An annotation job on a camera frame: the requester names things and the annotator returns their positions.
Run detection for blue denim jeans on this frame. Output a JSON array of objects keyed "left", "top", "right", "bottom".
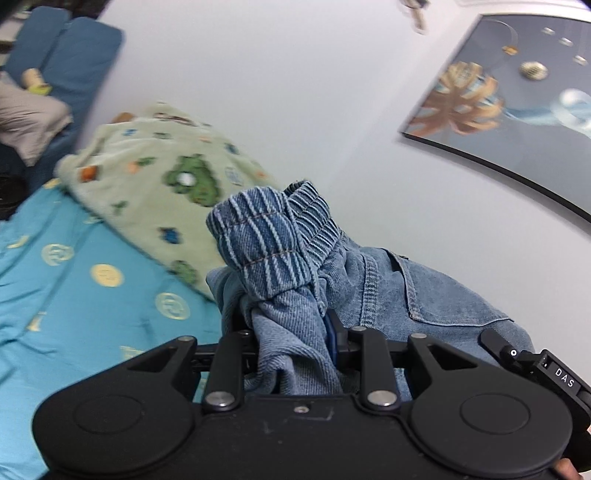
[{"left": 206, "top": 181, "right": 532, "bottom": 395}]

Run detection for beige pillow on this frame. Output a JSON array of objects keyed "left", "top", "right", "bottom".
[{"left": 0, "top": 71, "right": 73, "bottom": 167}]

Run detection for person's hand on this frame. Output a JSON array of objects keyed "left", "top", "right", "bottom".
[{"left": 553, "top": 458, "right": 584, "bottom": 480}]

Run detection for blue quilted headboard cushion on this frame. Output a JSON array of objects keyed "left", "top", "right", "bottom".
[{"left": 4, "top": 6, "right": 124, "bottom": 192}]

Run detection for teal smiley bed sheet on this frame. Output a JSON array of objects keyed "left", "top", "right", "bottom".
[{"left": 1, "top": 180, "right": 221, "bottom": 479}]

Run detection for yellow plush toy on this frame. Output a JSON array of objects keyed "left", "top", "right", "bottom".
[{"left": 21, "top": 68, "right": 52, "bottom": 96}]

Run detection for framed leaf picture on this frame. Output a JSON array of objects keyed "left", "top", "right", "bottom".
[{"left": 401, "top": 13, "right": 590, "bottom": 219}]

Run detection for green dinosaur fleece blanket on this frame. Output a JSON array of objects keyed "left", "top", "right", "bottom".
[{"left": 54, "top": 102, "right": 276, "bottom": 295}]

